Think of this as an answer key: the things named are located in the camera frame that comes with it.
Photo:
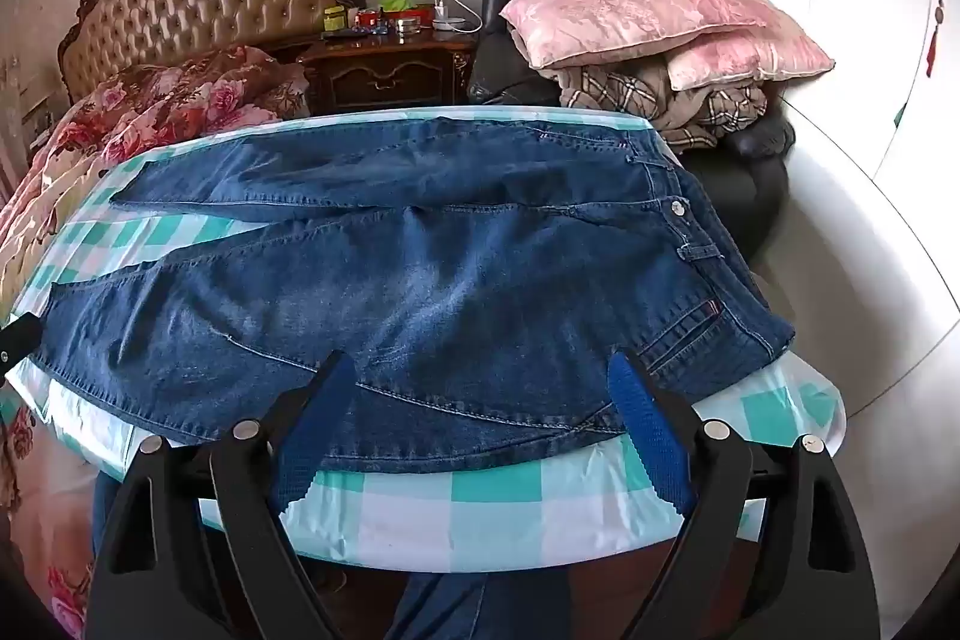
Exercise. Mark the red tin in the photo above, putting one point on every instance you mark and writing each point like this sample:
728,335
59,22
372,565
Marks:
367,18

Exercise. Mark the large pink pillow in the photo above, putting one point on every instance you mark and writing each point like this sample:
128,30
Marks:
637,3

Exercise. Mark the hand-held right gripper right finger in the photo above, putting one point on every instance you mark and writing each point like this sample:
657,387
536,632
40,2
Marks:
643,422

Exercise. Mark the blue denim pants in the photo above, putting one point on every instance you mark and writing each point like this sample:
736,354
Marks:
450,280

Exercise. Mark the green white checked tablecloth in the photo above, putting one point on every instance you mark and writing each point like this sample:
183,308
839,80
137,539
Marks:
450,512

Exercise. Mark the red tassel ornament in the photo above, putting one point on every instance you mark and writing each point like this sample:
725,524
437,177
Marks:
936,36

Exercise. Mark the green plastic bag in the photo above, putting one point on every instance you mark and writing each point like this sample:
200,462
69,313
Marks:
397,0

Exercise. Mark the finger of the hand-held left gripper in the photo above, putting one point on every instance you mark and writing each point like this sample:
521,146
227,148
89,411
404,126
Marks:
16,341

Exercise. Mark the small pink pillow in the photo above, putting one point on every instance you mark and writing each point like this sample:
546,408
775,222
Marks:
750,59

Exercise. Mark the person's leg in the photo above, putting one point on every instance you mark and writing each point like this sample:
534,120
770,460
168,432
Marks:
442,610

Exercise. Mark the black leather armchair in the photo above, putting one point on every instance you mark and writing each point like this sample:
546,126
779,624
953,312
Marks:
495,48

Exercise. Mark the green box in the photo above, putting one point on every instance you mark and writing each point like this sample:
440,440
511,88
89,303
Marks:
335,18

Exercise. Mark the dark wooden nightstand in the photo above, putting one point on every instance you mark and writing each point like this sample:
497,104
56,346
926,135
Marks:
390,70

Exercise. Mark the beige plaid blanket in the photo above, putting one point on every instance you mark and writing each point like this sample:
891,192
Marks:
637,93

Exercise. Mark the round silver tin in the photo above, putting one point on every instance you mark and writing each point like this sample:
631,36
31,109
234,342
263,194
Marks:
409,26

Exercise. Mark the white round charger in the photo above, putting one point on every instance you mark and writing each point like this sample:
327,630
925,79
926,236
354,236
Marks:
448,22

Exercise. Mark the white wardrobe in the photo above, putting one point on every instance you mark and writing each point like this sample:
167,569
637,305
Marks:
847,10

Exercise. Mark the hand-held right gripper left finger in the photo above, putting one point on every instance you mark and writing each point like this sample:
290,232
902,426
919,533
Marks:
324,415

